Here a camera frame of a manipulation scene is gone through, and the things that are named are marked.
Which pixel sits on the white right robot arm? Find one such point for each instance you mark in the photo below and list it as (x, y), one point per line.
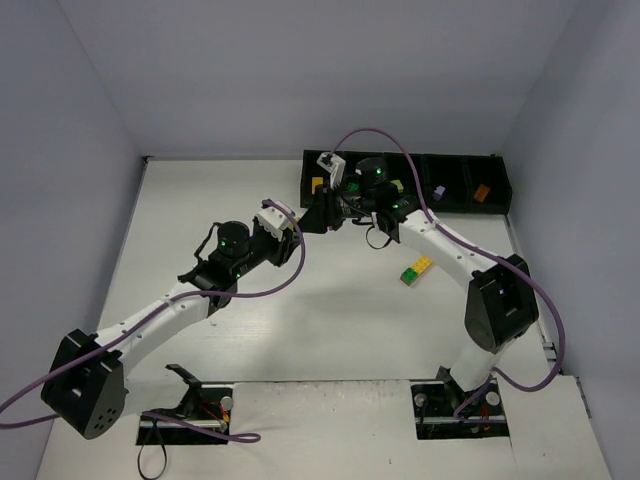
(500, 304)

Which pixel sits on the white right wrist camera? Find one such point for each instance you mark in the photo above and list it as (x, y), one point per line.
(335, 166)

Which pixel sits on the purple lego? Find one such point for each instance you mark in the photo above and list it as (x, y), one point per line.
(438, 193)

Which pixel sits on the yellow long lego brick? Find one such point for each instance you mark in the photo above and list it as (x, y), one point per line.
(421, 265)

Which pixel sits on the right base mount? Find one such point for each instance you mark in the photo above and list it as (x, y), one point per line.
(444, 412)

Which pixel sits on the yellow curved lego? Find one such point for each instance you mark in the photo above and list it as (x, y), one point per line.
(316, 182)

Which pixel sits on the base mount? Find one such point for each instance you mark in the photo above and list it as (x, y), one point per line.
(208, 410)
(444, 412)

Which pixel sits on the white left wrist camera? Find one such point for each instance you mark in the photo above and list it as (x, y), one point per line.
(275, 218)

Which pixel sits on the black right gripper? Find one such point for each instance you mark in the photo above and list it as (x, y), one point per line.
(338, 201)

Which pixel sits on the lime lego brick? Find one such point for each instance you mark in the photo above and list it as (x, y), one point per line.
(398, 185)

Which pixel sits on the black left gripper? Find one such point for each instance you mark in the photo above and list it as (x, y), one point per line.
(289, 243)

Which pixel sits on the brown lego under yellow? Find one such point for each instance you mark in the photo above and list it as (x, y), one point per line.
(409, 282)

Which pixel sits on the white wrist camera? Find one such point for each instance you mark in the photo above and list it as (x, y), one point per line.
(275, 218)
(335, 166)

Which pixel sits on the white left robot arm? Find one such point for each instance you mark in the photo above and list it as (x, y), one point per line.
(89, 386)

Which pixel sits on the left base mount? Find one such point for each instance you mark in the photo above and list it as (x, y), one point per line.
(208, 410)

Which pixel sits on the black compartment tray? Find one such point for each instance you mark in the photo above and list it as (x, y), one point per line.
(459, 174)

